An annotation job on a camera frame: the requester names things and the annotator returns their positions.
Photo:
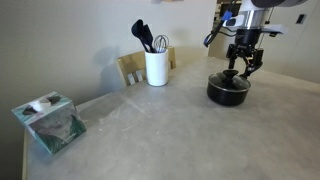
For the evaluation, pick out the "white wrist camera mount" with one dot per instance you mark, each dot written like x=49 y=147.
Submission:
x=275 y=29

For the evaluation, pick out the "black kitchen spatula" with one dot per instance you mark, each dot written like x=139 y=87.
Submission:
x=148 y=35

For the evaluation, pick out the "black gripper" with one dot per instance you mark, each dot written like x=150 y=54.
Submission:
x=248 y=37

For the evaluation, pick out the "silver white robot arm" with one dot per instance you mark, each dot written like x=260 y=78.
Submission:
x=260 y=11

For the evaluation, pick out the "white cylindrical utensil holder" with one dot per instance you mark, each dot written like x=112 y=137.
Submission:
x=156 y=68

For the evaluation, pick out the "green patterned tissue box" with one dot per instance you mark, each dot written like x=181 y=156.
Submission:
x=53 y=125

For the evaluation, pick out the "wooden chair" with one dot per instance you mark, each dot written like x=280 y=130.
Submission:
x=131 y=65

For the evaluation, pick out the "black kitchen spoon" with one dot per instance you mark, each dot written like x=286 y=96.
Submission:
x=137 y=30

